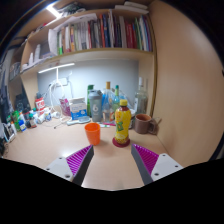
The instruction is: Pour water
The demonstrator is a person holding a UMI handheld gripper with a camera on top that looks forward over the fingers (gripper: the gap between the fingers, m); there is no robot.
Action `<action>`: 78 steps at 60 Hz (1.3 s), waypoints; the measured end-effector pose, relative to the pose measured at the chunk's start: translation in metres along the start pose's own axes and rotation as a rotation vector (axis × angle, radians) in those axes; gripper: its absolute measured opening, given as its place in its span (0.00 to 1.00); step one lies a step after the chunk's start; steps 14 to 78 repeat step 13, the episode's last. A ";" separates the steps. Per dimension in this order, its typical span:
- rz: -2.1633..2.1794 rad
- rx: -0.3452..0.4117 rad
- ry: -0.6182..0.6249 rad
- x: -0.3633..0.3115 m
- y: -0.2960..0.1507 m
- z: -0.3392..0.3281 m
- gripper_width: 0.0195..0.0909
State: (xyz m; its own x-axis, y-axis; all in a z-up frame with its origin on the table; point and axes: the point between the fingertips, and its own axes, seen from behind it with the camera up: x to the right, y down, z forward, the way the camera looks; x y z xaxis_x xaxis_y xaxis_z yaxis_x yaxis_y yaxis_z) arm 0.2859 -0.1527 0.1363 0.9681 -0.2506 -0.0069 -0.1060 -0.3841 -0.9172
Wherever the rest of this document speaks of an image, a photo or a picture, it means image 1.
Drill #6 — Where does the white bottle with blue label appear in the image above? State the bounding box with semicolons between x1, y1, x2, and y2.
18;119;28;132

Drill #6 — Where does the blue and white box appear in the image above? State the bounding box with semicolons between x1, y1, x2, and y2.
68;97;88;121

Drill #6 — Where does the bright tube light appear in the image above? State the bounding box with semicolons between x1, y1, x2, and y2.
45;3;63;20

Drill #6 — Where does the wooden shelf unit with books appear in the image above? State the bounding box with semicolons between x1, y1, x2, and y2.
8;0;156;73

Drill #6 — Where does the green-capped clear bottle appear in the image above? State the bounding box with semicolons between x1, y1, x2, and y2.
112;84;121;113

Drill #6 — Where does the orange plastic cup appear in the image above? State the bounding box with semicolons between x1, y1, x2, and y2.
84;122;102;146

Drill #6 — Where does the flat round red coaster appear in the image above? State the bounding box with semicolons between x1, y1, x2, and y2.
111;136;131;148

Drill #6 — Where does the yellow drink bottle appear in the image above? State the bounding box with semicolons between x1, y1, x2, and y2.
114;99;133;145

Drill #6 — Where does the red and white can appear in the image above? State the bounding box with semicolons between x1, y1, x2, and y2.
34;97;46;116

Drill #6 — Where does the white power strip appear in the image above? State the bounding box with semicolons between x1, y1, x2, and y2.
56;77;73;86

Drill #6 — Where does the green plastic bottle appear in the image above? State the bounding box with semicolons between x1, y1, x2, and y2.
11;110;22;132

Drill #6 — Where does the pink pouch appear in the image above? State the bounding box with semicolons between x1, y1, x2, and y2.
59;97;72;117

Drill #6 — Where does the dark green glass bottle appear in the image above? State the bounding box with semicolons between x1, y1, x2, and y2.
86;84;95;118

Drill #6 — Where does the clear glass bottle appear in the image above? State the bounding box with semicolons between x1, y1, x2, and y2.
134;77;149;116

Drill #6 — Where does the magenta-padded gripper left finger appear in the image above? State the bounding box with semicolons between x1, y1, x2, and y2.
44;144;95;186

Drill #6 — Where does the gold-capped clear bottle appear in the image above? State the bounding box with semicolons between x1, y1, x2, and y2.
102;81;114;123

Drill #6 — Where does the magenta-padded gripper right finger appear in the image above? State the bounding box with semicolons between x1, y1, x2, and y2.
130;143;184;186

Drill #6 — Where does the brown ceramic mug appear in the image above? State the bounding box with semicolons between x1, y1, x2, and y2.
134;113;158;135

